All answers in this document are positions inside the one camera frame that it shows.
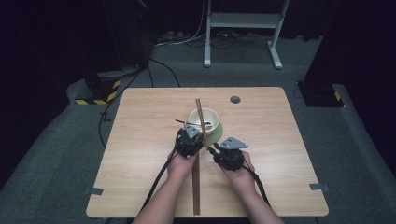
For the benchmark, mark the grey tape piece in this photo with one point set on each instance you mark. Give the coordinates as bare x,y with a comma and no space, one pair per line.
318,187
94,191

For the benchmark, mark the white metal stand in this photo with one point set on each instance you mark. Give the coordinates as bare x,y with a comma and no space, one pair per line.
243,20

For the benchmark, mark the cream bowl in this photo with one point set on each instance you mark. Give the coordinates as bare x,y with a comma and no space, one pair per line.
211,116

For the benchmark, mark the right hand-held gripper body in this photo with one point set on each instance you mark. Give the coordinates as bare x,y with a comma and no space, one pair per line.
230,154

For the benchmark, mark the green plate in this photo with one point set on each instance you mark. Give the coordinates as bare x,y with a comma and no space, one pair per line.
218,135

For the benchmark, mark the black stand base yellow marks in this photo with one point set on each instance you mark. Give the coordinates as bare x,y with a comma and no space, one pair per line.
320,93

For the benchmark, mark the black yellow striped stand base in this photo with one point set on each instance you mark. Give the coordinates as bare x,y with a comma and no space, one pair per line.
102,93

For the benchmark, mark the person's left hand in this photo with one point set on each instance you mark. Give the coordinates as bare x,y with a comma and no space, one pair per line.
180,168

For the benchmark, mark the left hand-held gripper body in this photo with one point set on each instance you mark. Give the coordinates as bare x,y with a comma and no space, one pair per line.
188,143

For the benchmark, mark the person's right hand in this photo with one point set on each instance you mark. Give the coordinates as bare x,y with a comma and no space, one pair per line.
241,177

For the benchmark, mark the brown wooden chopstick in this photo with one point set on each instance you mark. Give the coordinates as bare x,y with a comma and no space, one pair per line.
194,186
199,115
198,186
202,115

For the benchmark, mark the power strip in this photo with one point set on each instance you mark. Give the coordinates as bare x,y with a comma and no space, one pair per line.
171,35

